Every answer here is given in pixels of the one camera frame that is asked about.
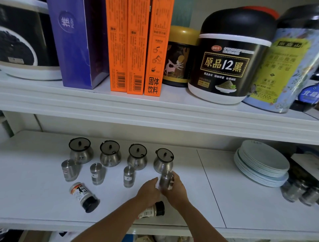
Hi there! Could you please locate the spice bottle with black cap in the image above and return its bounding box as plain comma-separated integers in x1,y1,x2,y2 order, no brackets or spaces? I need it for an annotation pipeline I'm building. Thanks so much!
69,182,100,213
137,201,165,220

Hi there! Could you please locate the white shelf unit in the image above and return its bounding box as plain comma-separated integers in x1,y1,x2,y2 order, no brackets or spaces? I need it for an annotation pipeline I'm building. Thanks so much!
0,71,319,241

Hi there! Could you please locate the floral tin with black lid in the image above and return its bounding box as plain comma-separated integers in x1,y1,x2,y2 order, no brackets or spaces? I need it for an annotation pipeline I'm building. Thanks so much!
243,4,319,114

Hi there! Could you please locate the stack of pale blue plates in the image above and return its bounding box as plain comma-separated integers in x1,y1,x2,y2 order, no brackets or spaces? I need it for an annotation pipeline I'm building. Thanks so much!
233,140,291,187

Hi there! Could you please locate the steel shaker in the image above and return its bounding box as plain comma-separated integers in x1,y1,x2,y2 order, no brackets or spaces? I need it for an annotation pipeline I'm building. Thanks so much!
282,180,308,203
123,166,136,188
61,159,81,182
299,186,319,207
90,163,104,186
159,171,174,190

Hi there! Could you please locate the black and white large canister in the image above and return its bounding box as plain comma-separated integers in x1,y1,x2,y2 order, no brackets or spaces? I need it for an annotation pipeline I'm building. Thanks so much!
0,0,62,81

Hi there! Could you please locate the red lidded container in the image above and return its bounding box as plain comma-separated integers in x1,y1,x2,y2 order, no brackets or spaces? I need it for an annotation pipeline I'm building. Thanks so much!
240,6,280,20

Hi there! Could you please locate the person's right forearm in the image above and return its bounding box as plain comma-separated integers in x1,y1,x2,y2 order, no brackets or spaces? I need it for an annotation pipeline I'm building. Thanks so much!
174,201,229,242

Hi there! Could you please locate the dark jar with gold lid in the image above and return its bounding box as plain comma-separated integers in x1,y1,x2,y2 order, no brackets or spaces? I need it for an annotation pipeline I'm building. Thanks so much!
162,25,200,88

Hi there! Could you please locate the teal cardboard box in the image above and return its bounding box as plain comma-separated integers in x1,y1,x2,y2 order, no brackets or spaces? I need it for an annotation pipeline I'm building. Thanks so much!
171,0,194,28

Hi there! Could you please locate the dark bottle with blue label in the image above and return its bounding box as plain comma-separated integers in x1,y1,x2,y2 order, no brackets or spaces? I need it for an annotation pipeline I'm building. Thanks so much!
290,82,319,113

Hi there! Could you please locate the person's right hand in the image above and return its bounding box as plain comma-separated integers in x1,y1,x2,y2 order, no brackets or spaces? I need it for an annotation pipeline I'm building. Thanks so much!
159,171,190,210

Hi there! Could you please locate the purple cardboard box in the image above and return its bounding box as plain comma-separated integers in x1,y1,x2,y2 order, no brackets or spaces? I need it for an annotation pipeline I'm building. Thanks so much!
47,0,110,90

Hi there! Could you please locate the black jar with white base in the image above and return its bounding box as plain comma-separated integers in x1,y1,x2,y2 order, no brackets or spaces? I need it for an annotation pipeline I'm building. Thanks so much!
188,7,278,105

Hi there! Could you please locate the person's left hand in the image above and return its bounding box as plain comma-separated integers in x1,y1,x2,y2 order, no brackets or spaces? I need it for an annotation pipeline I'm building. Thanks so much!
137,177,161,209

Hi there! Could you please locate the person's left forearm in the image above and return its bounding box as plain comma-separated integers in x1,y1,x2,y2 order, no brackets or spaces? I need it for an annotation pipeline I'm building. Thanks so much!
71,197,150,242

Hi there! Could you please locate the orange drink mix box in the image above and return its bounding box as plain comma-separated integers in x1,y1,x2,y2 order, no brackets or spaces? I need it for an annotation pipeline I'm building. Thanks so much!
127,0,151,95
144,0,175,97
106,0,129,93

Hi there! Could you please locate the steel condiment pot dark lid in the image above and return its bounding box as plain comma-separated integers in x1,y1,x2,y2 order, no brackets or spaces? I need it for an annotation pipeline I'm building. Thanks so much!
100,140,122,168
68,137,94,165
153,148,174,174
127,144,148,171

